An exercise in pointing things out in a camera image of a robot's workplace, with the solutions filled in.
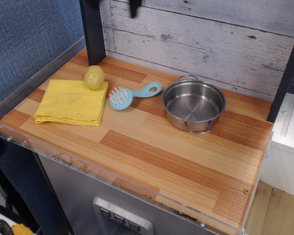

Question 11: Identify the clear acrylic edge guard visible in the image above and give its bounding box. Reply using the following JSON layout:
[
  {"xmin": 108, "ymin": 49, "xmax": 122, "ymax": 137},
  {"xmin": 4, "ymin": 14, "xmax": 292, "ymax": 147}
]
[{"xmin": 0, "ymin": 36, "xmax": 274, "ymax": 235}]

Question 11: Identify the black upright post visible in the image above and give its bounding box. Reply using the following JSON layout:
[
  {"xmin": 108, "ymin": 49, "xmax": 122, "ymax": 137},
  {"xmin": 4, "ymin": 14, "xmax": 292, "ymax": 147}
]
[
  {"xmin": 267, "ymin": 47, "xmax": 294, "ymax": 122},
  {"xmin": 79, "ymin": 0, "xmax": 106, "ymax": 66}
]

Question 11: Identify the yellow object bottom left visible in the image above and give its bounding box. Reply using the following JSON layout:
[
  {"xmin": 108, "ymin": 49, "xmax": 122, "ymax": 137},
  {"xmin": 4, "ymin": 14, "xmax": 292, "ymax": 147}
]
[{"xmin": 11, "ymin": 224, "xmax": 34, "ymax": 235}]

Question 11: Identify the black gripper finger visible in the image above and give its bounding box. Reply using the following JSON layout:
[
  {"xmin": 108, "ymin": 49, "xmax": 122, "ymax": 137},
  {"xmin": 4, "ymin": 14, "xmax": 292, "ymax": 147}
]
[
  {"xmin": 88, "ymin": 0, "xmax": 100, "ymax": 6},
  {"xmin": 129, "ymin": 0, "xmax": 142, "ymax": 18}
]

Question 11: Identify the stainless steel cabinet front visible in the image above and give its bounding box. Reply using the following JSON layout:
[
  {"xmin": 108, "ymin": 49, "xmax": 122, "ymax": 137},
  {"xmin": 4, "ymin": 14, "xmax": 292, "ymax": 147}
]
[{"xmin": 38, "ymin": 155, "xmax": 211, "ymax": 235}]

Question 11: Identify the silver button control panel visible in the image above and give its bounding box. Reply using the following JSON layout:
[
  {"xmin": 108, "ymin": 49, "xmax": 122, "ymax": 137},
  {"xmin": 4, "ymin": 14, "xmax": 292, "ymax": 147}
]
[{"xmin": 93, "ymin": 196, "xmax": 154, "ymax": 235}]

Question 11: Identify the white side unit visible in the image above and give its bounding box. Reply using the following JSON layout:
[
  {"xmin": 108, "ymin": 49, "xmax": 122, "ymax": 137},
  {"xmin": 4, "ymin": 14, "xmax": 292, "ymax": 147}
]
[{"xmin": 260, "ymin": 93, "xmax": 294, "ymax": 195}]

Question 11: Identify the small metal pan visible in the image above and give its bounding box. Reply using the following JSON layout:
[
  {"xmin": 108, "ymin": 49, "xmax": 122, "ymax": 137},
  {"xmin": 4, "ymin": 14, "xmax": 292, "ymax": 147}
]
[{"xmin": 162, "ymin": 74, "xmax": 226, "ymax": 134}]

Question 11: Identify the yellow folded cloth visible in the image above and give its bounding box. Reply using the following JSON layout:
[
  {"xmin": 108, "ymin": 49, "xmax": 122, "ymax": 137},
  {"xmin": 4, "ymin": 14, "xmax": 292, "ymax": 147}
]
[{"xmin": 34, "ymin": 79, "xmax": 108, "ymax": 126}]

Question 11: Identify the black left upright post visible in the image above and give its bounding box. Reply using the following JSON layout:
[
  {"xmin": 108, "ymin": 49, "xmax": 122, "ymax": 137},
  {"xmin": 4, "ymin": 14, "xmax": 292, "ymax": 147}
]
[{"xmin": 79, "ymin": 0, "xmax": 106, "ymax": 66}]

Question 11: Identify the yellow toy potato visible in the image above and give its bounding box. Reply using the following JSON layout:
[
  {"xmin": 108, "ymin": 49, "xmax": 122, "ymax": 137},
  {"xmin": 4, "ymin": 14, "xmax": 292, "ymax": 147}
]
[{"xmin": 84, "ymin": 65, "xmax": 105, "ymax": 90}]

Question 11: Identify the black right upright post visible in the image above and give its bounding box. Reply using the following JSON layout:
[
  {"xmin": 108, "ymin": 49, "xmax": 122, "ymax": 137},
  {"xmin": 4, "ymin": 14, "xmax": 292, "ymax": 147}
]
[{"xmin": 267, "ymin": 47, "xmax": 294, "ymax": 122}]

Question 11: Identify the light blue scrub brush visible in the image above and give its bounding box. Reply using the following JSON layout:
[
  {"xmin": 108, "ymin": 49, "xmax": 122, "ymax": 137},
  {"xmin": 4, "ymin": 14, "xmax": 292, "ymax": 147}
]
[{"xmin": 108, "ymin": 82, "xmax": 162, "ymax": 111}]

